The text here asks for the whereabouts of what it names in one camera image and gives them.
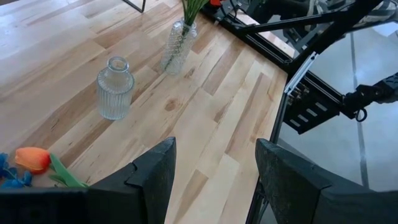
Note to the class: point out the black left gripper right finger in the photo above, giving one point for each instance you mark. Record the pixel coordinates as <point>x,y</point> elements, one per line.
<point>304,199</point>

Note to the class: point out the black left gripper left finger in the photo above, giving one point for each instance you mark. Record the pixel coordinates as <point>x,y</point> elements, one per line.
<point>124,199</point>

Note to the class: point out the orange artificial tulip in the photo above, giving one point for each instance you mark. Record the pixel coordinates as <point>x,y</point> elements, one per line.
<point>32,158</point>

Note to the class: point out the ribbed clear glass vase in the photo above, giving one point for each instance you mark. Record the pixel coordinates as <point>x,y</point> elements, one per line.
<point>115,93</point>

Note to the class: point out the blue artificial flower bunch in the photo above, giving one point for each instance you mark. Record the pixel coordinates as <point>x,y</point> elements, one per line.
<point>12,182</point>

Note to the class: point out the diamond-cut clear glass vase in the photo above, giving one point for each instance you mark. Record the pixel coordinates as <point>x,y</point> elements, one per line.
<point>177,53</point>

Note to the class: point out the red artificial flower bunch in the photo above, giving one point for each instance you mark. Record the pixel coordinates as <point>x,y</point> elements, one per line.
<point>191,9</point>

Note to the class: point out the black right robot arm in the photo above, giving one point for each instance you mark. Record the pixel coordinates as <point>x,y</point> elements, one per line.
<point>273,9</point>

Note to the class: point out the black slotted bracket plate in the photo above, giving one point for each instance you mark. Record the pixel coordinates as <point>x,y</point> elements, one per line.
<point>311,112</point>

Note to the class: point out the silver metal bracket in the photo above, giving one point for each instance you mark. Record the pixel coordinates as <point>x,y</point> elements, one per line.
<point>300,73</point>

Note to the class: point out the black metal rig frame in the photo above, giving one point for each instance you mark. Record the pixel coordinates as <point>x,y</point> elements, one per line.
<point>264,45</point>

